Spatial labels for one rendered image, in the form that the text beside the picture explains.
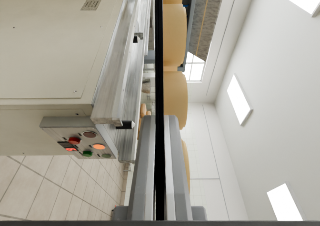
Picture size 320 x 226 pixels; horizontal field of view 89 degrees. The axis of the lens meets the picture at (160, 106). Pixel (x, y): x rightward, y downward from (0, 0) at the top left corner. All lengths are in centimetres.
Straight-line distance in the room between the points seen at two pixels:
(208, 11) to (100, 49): 70
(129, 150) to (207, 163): 447
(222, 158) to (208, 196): 114
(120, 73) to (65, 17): 39
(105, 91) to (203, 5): 80
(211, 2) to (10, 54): 90
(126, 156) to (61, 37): 46
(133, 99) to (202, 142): 462
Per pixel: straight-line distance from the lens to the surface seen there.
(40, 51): 64
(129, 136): 68
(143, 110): 466
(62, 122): 47
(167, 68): 19
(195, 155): 507
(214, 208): 477
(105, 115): 39
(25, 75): 57
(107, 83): 45
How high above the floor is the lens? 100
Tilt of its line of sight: level
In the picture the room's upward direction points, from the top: 90 degrees clockwise
